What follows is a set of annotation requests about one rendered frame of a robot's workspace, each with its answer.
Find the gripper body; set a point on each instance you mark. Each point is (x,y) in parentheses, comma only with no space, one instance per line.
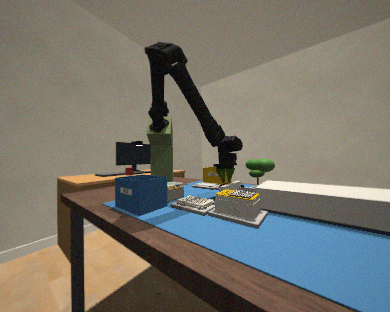
(224,161)

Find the blue bench mat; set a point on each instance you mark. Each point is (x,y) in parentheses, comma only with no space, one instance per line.
(346,265)

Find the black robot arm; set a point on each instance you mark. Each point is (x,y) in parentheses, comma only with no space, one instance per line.
(161,65)

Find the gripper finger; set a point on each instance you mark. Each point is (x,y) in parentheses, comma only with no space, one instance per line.
(223,174)
(229,173)

